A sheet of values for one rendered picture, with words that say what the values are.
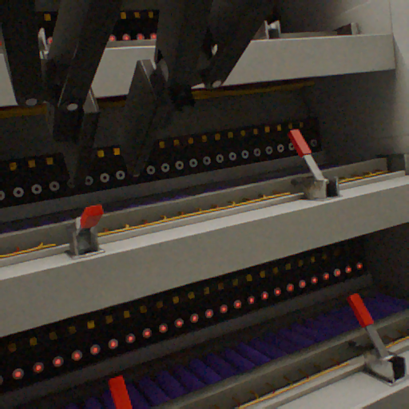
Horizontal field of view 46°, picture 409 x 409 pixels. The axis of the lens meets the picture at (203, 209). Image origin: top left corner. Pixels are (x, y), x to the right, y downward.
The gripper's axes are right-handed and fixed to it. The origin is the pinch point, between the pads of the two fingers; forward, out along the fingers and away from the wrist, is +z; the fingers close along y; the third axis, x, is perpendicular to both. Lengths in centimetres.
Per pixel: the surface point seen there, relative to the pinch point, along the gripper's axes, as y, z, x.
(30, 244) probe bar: -3.4, 22.0, 2.9
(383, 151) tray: 45, 24, 6
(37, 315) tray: -4.6, 18.2, -4.7
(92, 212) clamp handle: 0.2, 10.5, -0.3
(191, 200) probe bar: 13.4, 21.6, 3.7
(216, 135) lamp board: 24.1, 28.7, 15.5
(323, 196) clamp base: 26.1, 17.0, -0.9
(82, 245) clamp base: 0.6, 19.4, 0.7
